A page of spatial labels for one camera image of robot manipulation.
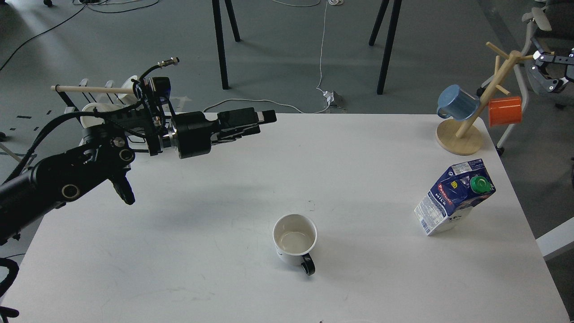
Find black wire cup rack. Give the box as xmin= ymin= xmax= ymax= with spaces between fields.
xmin=51 ymin=79 xmax=173 ymax=153

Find white cup on rack front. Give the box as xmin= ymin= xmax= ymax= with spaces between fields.
xmin=80 ymin=102 xmax=121 ymax=128

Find white power cable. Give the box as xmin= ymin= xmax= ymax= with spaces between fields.
xmin=202 ymin=0 xmax=344 ymax=113

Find floor power socket box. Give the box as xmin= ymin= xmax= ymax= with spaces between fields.
xmin=327 ymin=91 xmax=344 ymax=111

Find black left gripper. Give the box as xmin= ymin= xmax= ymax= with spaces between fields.
xmin=171 ymin=108 xmax=277 ymax=159

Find black floor cable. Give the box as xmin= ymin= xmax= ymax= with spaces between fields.
xmin=0 ymin=0 xmax=160 ymax=70

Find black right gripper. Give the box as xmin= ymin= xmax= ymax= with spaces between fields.
xmin=529 ymin=37 xmax=574 ymax=93

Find white side table edge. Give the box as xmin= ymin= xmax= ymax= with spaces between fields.
xmin=536 ymin=217 xmax=574 ymax=261

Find blue milk carton green cap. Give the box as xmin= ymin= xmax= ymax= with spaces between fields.
xmin=414 ymin=159 xmax=496 ymax=236

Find black table legs left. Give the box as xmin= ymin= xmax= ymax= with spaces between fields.
xmin=211 ymin=0 xmax=241 ymax=90

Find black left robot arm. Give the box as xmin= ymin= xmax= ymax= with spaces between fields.
xmin=0 ymin=57 xmax=277 ymax=244

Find blue mug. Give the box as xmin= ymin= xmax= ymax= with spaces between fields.
xmin=436 ymin=84 xmax=480 ymax=122

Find cream cup on rack rear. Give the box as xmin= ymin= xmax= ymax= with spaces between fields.
xmin=119 ymin=75 xmax=170 ymax=113

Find white mug black handle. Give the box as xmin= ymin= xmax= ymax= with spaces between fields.
xmin=273 ymin=214 xmax=317 ymax=276

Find black table legs right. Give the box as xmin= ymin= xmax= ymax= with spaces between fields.
xmin=368 ymin=0 xmax=402 ymax=95

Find grey office chair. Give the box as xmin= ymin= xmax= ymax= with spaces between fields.
xmin=475 ymin=0 xmax=574 ymax=156

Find black table legs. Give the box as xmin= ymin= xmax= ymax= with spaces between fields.
xmin=211 ymin=0 xmax=241 ymax=90
xmin=368 ymin=0 xmax=402 ymax=95

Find wooden mug tree stand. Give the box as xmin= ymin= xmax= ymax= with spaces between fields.
xmin=436 ymin=42 xmax=535 ymax=156

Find orange mug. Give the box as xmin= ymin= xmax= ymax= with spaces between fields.
xmin=487 ymin=96 xmax=522 ymax=127

